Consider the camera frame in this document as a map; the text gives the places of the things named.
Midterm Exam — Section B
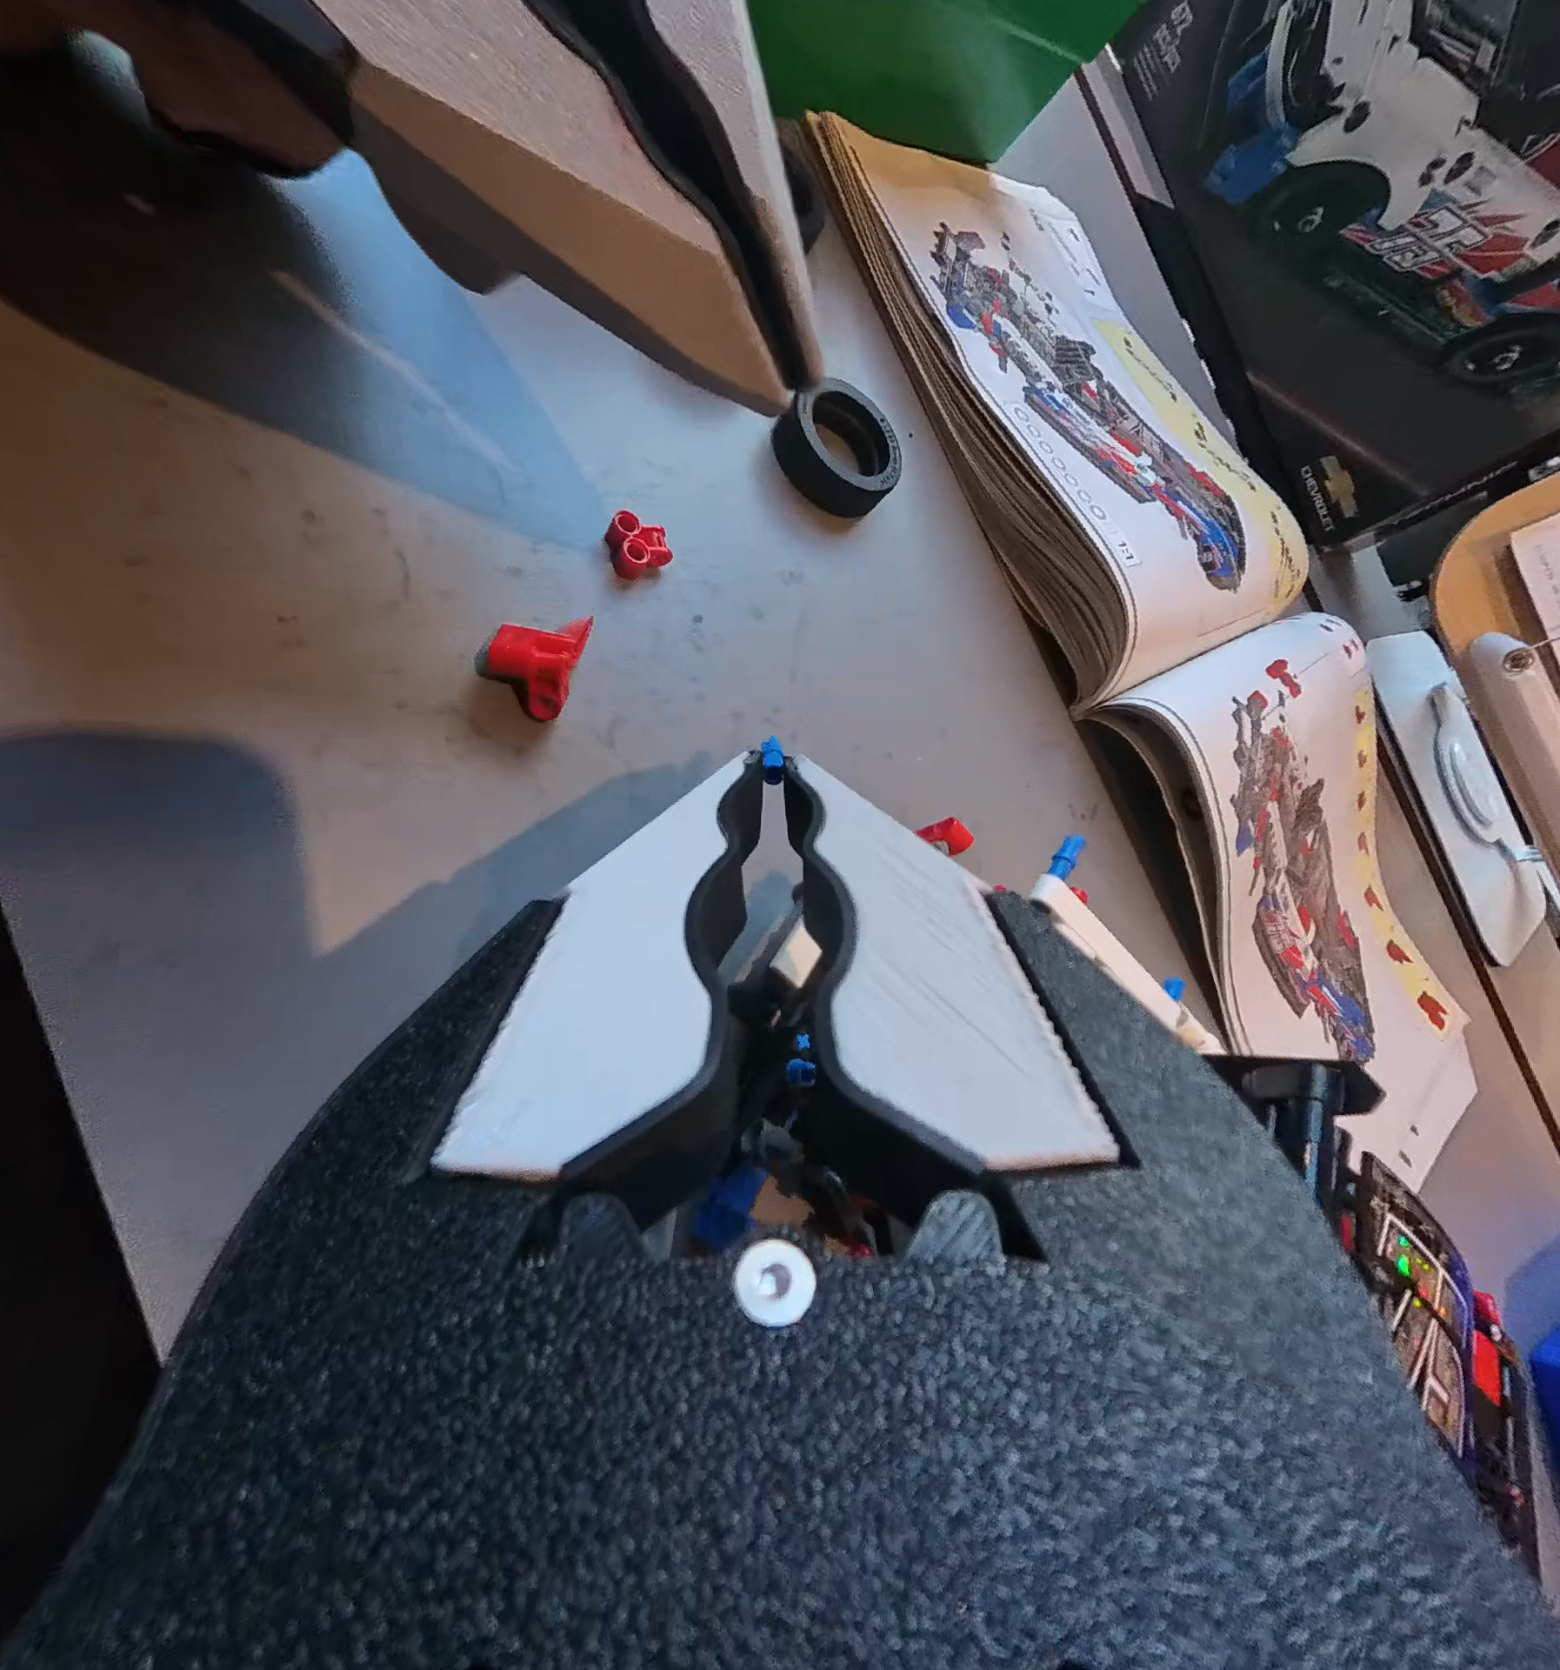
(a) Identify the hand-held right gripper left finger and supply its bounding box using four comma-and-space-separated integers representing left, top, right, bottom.
431, 755, 772, 1235

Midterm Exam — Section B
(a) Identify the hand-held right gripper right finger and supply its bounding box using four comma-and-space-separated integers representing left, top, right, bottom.
787, 760, 1121, 1230

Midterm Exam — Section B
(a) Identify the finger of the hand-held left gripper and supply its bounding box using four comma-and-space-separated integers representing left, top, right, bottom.
649, 0, 827, 391
317, 0, 796, 418

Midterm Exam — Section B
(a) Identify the red teardrop brick piece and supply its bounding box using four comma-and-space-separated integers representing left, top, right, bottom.
474, 617, 595, 688

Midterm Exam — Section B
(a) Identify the toy brick race car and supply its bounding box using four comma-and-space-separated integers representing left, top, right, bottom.
677, 816, 1544, 1568

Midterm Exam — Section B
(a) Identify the grey desk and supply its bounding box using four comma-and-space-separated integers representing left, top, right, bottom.
0, 118, 1560, 1670

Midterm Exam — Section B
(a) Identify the green plastic bin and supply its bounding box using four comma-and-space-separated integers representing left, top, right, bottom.
743, 0, 1148, 165

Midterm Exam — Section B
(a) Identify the open instruction booklet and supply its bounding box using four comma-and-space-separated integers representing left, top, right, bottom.
799, 111, 1479, 1190

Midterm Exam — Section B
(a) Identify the white board stand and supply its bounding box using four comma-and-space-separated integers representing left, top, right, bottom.
1360, 633, 1560, 968

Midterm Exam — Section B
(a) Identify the black toy car box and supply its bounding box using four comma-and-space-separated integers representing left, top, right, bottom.
1107, 0, 1560, 550

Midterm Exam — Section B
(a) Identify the instruction sheet on stand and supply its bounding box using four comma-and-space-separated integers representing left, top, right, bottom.
1430, 451, 1560, 942

